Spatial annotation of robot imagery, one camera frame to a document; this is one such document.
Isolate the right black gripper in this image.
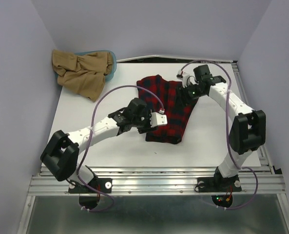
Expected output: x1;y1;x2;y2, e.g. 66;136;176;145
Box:
173;83;206;110

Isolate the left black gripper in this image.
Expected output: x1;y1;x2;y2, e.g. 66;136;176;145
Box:
132;108;157;134

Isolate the red plaid skirt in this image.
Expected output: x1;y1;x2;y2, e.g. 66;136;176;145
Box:
136;75;198;144

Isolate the tan skirt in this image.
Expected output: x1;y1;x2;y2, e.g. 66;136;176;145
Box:
52;50;114;102

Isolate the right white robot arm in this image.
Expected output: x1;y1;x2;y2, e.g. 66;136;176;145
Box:
176;65;266;193

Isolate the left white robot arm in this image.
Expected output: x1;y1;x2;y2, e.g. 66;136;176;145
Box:
40;98;158;192

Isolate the teal plastic basket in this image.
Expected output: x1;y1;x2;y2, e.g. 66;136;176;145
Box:
52;50;116;88

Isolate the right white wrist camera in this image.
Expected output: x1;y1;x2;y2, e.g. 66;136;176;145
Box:
176;70;195;87

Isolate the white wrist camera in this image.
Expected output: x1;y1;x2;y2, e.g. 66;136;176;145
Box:
176;70;195;87
150;112;168;128

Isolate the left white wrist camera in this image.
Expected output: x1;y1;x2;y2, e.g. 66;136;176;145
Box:
150;112;168;128

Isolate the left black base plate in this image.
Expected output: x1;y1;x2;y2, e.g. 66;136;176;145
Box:
68;177;113;194

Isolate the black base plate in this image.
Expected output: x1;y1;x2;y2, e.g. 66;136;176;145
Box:
68;177;113;194
194;177;242;193

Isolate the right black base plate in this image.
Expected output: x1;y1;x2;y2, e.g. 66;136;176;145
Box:
194;177;242;193

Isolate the aluminium rail frame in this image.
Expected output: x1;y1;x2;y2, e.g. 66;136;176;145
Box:
17;57;289;234

